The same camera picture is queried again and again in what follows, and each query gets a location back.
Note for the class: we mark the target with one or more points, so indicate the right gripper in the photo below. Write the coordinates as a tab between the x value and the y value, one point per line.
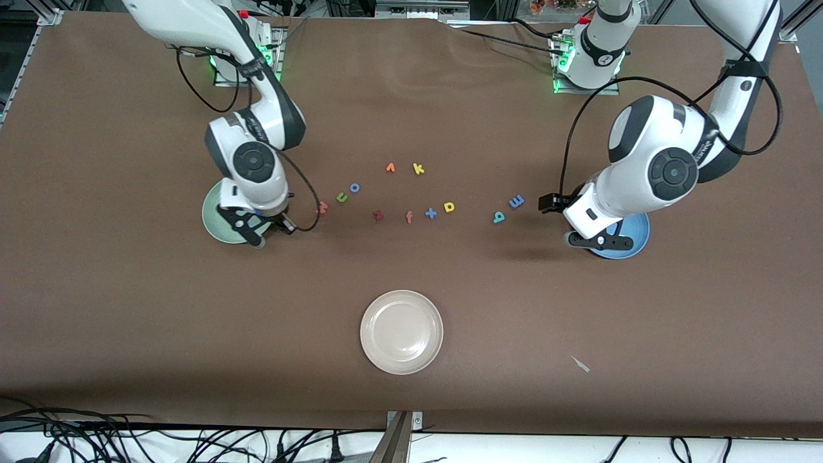
281	221

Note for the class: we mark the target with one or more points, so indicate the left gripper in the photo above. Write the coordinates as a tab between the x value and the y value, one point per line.
564	202

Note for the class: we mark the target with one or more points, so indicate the blue foam letter m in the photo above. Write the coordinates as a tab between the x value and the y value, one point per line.
516	202

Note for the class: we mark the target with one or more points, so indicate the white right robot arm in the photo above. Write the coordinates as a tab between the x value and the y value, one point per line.
251	128

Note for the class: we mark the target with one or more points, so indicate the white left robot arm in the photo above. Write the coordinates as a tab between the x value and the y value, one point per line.
669	135

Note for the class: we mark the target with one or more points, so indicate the pale green plate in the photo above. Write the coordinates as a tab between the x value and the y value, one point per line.
215	222

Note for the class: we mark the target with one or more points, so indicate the blue plate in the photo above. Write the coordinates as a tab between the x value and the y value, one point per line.
636	238

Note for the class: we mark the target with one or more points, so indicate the cream white plate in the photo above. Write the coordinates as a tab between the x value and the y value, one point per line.
402	332

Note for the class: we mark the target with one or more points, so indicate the brown table cover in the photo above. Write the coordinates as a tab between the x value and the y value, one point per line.
128	308

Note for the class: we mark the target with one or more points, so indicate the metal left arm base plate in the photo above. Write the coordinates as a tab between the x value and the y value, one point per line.
611	91

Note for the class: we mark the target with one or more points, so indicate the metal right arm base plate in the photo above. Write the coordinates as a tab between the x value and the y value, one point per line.
225	81

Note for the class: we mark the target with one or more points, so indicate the metal table bracket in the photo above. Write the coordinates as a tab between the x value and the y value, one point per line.
398	444

